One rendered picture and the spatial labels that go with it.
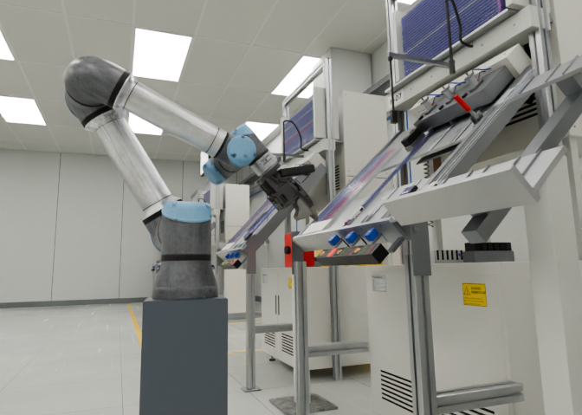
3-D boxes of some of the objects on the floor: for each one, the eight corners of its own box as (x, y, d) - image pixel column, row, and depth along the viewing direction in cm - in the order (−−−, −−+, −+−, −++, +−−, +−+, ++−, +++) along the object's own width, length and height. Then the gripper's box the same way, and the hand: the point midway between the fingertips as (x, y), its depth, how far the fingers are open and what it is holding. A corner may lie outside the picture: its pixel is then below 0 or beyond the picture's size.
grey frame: (432, 558, 95) (385, -199, 125) (296, 435, 166) (287, -28, 197) (608, 505, 114) (531, -140, 145) (418, 415, 186) (393, -3, 216)
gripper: (253, 183, 136) (297, 235, 138) (261, 177, 127) (309, 232, 130) (272, 165, 139) (315, 217, 141) (282, 158, 131) (328, 213, 133)
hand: (316, 216), depth 137 cm, fingers closed
